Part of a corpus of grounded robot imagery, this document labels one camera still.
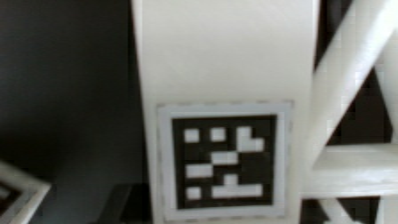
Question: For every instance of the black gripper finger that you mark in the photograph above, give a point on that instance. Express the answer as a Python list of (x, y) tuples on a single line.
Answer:
[(127, 208)]

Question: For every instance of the long white chair back post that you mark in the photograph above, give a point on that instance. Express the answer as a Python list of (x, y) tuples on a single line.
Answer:
[(246, 94)]

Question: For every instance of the white tagged cube front left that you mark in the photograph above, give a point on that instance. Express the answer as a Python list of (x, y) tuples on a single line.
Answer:
[(23, 194)]

